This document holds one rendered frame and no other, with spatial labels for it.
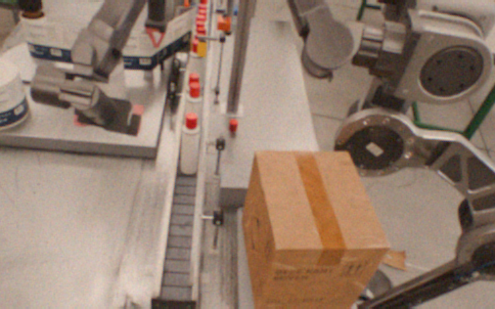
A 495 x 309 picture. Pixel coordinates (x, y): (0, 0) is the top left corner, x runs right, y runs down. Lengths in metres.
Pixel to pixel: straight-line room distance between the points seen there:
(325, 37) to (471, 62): 0.23
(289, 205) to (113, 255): 0.50
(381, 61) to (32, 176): 1.04
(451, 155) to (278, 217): 0.49
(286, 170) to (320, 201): 0.12
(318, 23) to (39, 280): 0.86
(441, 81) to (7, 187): 1.15
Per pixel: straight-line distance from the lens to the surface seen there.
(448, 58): 0.77
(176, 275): 1.04
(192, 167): 1.25
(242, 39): 1.49
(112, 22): 0.80
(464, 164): 1.17
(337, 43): 0.73
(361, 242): 0.88
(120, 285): 1.09
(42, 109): 1.58
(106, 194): 1.29
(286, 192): 0.92
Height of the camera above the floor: 1.76
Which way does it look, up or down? 46 degrees down
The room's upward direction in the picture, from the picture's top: 9 degrees clockwise
